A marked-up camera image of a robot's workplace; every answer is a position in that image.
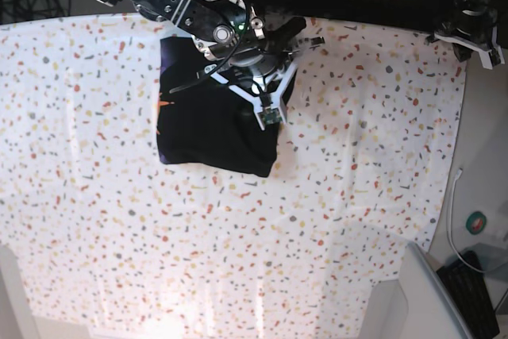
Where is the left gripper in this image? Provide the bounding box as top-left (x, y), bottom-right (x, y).
top-left (425, 27), bottom-right (506, 69)

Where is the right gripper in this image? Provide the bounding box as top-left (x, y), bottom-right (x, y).
top-left (194, 35), bottom-right (325, 130)

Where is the black t-shirt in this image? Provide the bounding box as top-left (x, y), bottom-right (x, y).
top-left (156, 37), bottom-right (279, 178)

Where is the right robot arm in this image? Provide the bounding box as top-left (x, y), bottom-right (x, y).
top-left (96, 0), bottom-right (325, 129)

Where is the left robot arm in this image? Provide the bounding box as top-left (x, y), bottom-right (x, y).
top-left (425, 0), bottom-right (505, 70)

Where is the green tape roll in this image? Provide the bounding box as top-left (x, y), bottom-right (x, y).
top-left (465, 211), bottom-right (487, 236)

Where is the terrazzo pattern table cloth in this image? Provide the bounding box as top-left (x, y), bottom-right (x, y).
top-left (1, 14), bottom-right (466, 338)

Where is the black keyboard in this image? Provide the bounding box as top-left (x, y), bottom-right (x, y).
top-left (437, 260), bottom-right (500, 338)

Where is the white cable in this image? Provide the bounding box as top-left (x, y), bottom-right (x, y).
top-left (446, 167), bottom-right (487, 275)

